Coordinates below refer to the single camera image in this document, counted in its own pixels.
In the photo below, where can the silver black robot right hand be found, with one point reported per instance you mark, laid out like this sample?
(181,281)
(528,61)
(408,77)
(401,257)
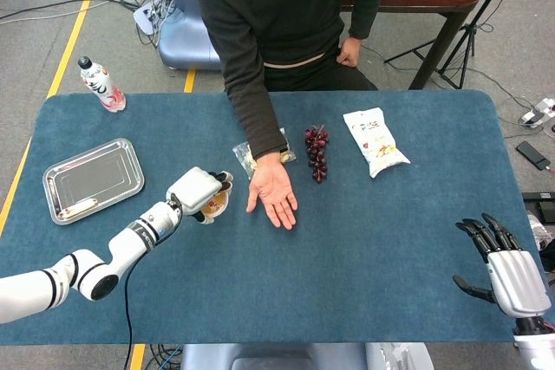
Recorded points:
(518,283)

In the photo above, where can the person right hand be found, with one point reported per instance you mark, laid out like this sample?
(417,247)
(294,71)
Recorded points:
(273,188)

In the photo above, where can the person left hand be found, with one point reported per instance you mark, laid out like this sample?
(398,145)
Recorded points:
(350,53)

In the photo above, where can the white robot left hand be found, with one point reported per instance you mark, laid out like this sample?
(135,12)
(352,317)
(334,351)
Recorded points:
(195,188)

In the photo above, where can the orange jelly cup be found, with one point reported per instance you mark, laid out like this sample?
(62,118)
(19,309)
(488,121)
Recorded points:
(217,205)

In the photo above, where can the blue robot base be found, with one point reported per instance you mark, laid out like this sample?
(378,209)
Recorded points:
(186,36)

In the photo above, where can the person right forearm dark sleeve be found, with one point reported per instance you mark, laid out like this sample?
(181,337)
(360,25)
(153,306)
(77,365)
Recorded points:
(256,118)

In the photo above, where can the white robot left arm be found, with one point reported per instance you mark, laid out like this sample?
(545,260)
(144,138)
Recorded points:
(130,240)

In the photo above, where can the person left forearm dark sleeve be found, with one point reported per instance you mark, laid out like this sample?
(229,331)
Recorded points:
(368,10)

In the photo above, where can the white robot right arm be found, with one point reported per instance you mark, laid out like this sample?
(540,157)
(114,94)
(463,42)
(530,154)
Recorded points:
(537,348)

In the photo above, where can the small clear snack packet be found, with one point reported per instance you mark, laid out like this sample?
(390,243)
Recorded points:
(243,157)

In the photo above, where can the bunch of red grapes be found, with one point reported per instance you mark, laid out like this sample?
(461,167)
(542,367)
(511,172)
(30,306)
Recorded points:
(317,153)

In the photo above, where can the person torso dark sweater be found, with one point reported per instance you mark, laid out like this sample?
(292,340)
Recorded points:
(277,10)

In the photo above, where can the white snack bag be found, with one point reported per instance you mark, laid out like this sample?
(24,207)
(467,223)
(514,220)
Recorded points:
(375,140)

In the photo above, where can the blue table cloth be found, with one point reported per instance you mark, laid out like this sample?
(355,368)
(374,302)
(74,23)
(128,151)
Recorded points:
(347,257)

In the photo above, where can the stainless steel tray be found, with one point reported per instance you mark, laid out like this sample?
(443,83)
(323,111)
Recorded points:
(93,179)

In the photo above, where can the black tripod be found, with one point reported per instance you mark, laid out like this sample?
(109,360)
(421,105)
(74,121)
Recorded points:
(472,27)

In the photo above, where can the black smartphone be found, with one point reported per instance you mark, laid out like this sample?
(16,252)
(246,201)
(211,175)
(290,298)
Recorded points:
(533,155)

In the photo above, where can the white pink drink bottle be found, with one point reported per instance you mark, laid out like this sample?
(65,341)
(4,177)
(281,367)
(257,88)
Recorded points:
(102,86)

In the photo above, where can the grey blue robot torso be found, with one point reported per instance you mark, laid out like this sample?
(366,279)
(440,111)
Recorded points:
(269,357)

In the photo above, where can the white power strip with plugs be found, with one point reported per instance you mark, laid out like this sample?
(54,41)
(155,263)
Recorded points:
(539,112)

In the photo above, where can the white floor power strip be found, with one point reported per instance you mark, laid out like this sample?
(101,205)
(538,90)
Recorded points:
(149,17)

